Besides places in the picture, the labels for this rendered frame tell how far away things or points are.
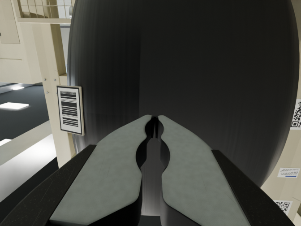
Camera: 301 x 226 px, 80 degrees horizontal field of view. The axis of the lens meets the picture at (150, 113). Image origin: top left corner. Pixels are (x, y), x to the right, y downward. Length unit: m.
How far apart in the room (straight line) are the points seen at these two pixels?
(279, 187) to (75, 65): 0.57
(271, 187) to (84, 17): 0.58
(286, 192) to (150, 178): 0.47
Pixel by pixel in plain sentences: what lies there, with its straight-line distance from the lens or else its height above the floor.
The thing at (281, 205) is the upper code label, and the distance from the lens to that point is 0.68.
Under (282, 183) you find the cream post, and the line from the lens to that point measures 0.63.
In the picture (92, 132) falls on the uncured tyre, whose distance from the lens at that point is 0.23.
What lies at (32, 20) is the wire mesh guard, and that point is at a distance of 0.97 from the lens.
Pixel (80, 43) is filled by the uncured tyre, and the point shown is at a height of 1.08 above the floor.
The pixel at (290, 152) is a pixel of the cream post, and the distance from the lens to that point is 0.58.
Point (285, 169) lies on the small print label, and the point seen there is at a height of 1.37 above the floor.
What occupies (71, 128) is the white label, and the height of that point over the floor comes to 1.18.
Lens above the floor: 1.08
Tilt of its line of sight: 20 degrees up
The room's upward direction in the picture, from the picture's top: 179 degrees counter-clockwise
